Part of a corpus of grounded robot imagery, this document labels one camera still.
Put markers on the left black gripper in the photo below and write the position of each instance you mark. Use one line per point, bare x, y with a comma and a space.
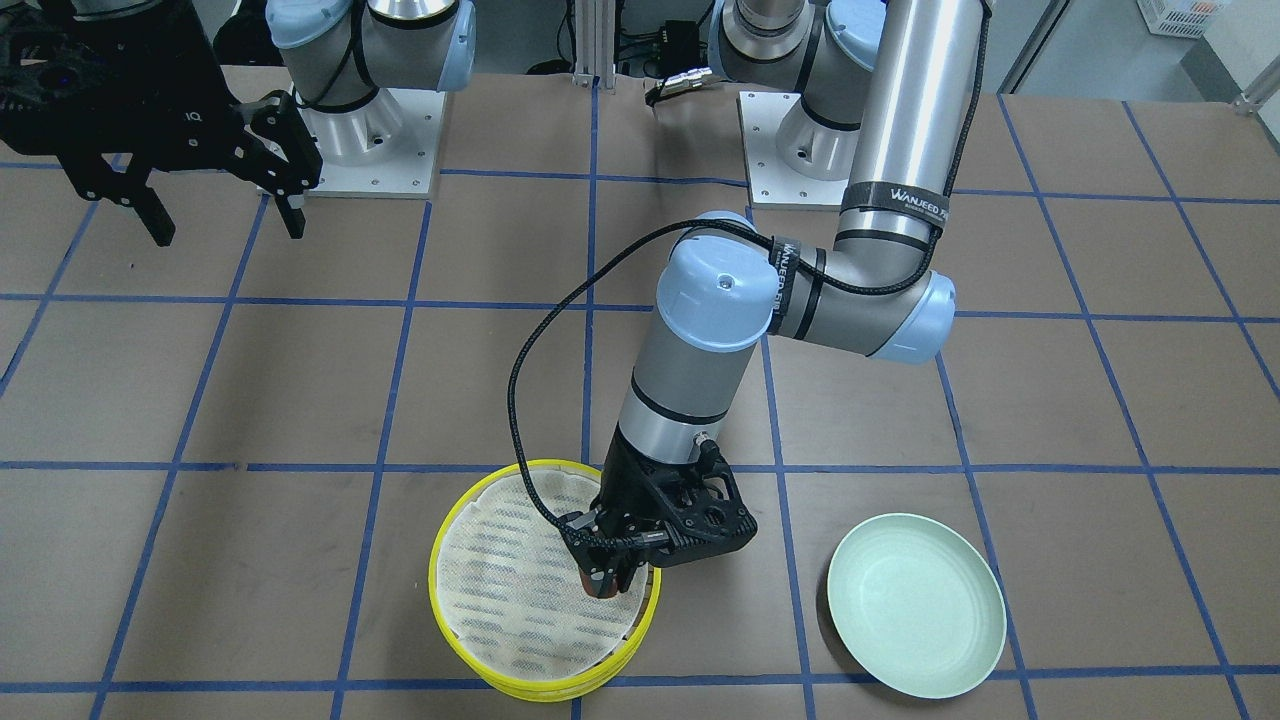
622, 487

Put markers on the yellow bamboo steamer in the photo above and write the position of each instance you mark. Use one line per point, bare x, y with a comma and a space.
542, 652
495, 544

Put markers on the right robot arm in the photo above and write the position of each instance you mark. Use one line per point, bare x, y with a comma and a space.
339, 53

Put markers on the brown steamed bun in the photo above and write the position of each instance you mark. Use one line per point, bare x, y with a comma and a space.
600, 583

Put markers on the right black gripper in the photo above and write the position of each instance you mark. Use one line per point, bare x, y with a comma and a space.
170, 125

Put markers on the aluminium frame post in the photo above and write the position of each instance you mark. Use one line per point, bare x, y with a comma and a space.
595, 42

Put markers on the light green plate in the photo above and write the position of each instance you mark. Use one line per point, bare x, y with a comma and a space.
917, 606

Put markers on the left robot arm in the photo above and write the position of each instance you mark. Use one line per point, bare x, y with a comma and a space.
902, 78

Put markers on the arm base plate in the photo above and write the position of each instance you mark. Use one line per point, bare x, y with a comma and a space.
387, 149
793, 161

